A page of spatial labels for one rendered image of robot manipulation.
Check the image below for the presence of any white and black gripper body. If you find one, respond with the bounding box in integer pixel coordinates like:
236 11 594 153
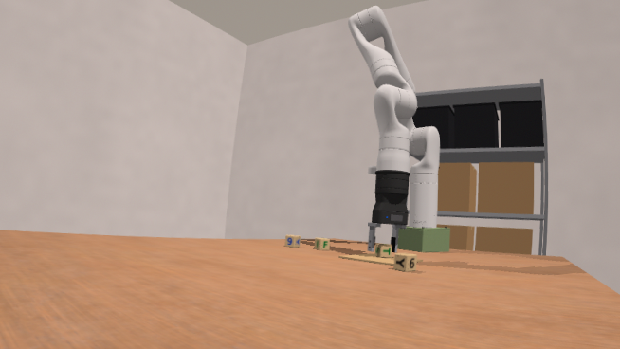
368 148 410 225

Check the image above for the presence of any tan flat mat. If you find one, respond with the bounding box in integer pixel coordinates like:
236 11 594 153
338 253 394 266

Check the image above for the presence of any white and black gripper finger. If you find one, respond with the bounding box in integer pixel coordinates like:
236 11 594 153
391 225 406 252
368 223 381 252

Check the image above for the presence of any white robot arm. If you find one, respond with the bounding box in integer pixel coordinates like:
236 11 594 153
348 6 440 228

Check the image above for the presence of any wooden letter block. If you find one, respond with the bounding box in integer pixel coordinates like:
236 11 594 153
314 238 330 250
375 244 392 258
393 253 417 272
285 235 301 248

